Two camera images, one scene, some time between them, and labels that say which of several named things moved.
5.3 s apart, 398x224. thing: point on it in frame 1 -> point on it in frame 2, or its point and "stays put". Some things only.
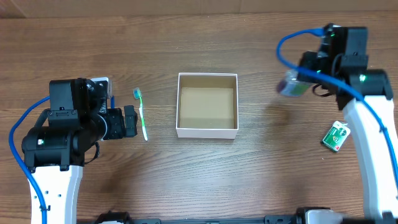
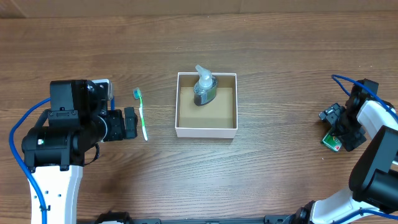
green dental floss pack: x=336 y=135 stays put
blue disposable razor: x=112 y=102 stays put
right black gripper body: x=324 y=67 -> x=347 y=127
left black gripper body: x=115 y=127 stays put
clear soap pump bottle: x=291 y=86 -> x=205 y=90
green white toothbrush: x=137 y=94 stays put
